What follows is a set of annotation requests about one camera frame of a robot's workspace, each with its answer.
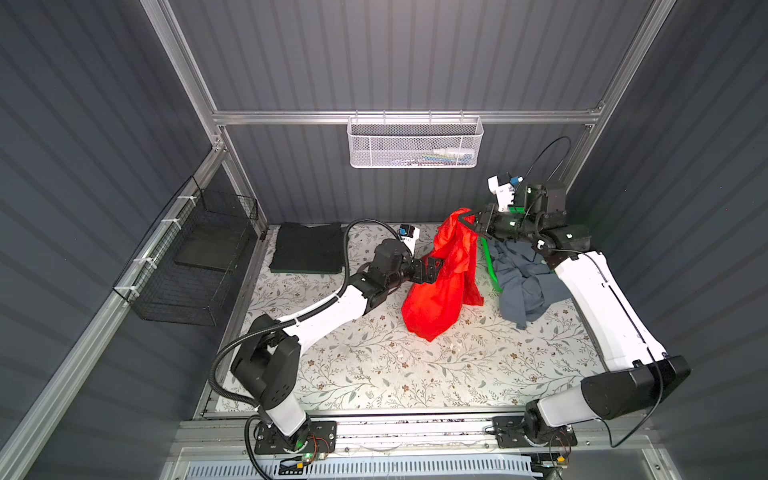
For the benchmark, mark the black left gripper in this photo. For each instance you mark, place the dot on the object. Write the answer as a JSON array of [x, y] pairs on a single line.
[[429, 269]]

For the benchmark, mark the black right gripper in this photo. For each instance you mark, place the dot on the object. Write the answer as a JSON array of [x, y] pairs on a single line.
[[484, 221]]

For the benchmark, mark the red t-shirt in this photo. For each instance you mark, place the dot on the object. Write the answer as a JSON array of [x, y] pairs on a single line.
[[429, 310]]

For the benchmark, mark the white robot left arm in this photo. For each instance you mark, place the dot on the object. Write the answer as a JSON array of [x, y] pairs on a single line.
[[266, 364]]

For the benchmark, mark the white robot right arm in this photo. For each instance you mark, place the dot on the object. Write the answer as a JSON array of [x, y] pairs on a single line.
[[639, 373]]

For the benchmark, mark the green plastic laundry basket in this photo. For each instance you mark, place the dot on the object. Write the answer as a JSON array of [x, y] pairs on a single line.
[[489, 264]]

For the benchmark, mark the grey t-shirt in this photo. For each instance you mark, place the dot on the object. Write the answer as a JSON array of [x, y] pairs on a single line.
[[528, 286]]

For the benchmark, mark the white spray bottle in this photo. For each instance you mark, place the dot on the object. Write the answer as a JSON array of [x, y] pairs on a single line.
[[451, 155]]

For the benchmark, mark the folded black t-shirt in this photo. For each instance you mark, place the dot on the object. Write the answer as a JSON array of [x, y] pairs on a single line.
[[303, 249]]

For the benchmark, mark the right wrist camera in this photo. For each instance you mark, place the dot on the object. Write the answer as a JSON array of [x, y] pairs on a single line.
[[504, 188]]

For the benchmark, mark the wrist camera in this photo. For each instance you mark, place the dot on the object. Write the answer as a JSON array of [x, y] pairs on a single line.
[[504, 188], [409, 235]]

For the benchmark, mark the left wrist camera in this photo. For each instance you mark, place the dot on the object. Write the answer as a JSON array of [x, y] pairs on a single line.
[[409, 235]]

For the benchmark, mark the white wire mesh basket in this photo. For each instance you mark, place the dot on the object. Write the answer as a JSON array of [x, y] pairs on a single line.
[[389, 142]]

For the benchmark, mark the white slotted cable duct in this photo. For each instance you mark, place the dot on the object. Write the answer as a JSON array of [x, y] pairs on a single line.
[[402, 467]]

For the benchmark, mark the black wire basket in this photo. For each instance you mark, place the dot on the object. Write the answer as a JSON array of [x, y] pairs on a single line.
[[192, 271]]

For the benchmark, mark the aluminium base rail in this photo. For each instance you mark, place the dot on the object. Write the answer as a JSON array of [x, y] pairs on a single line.
[[361, 432]]

